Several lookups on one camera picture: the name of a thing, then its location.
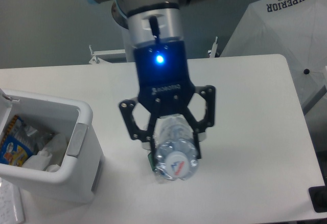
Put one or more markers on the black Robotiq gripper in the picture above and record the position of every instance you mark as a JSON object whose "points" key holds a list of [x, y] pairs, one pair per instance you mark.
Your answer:
{"points": [[162, 71]]}

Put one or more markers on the crushed clear blue bottle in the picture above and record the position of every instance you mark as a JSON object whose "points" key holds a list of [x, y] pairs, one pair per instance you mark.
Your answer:
{"points": [[175, 151]]}

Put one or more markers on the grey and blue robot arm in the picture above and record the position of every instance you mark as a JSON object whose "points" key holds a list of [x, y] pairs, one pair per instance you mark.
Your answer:
{"points": [[155, 22]]}

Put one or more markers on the white trash can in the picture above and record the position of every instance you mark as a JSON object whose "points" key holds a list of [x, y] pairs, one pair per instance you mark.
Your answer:
{"points": [[75, 179]]}

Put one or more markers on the clear bottle with green label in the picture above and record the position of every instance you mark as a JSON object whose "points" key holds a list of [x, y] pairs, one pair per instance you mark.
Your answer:
{"points": [[159, 176]]}

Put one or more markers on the white crumpled tissue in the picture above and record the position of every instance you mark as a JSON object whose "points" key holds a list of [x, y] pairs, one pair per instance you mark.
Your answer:
{"points": [[51, 154]]}

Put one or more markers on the silver crumpled wrapper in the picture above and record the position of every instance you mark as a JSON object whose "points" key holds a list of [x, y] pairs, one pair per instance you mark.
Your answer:
{"points": [[32, 138]]}

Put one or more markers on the white Superior umbrella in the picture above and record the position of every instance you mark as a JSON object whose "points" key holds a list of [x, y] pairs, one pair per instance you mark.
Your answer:
{"points": [[295, 29]]}

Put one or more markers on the blue snack bag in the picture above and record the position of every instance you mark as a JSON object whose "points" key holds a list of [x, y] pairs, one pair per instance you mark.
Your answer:
{"points": [[16, 145]]}

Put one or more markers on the black device at table edge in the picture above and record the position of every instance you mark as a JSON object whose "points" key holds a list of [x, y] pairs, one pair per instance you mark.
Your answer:
{"points": [[318, 198]]}

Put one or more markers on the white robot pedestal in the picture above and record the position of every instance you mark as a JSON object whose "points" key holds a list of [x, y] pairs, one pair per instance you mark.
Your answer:
{"points": [[119, 55]]}

